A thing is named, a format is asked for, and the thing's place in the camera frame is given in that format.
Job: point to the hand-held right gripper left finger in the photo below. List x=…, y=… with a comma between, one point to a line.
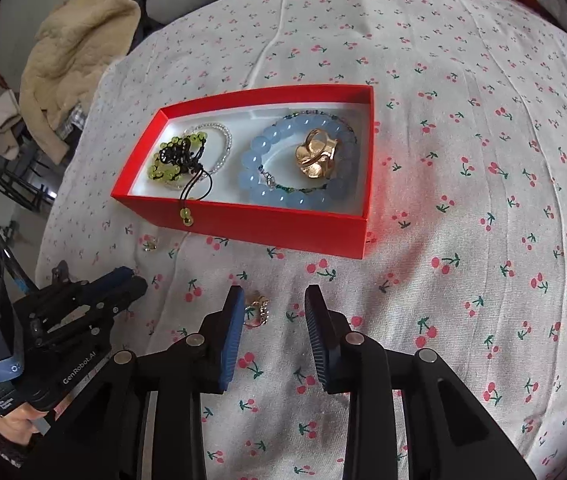
x=233, y=340

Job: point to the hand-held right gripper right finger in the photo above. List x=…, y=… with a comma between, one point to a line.
x=316, y=335

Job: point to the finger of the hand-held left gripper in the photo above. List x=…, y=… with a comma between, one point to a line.
x=116, y=276
x=128, y=290

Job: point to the small gold earring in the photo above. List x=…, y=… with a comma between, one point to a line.
x=259, y=307

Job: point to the red cardboard box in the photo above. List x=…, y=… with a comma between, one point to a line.
x=263, y=230

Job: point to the person's left hand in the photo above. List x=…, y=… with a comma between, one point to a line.
x=20, y=422

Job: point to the black metal rack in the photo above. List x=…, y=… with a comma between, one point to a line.
x=18, y=180

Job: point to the light cloth on rack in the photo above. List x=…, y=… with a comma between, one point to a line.
x=5, y=125

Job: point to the beige fleece blanket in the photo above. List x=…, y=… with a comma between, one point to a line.
x=78, y=50

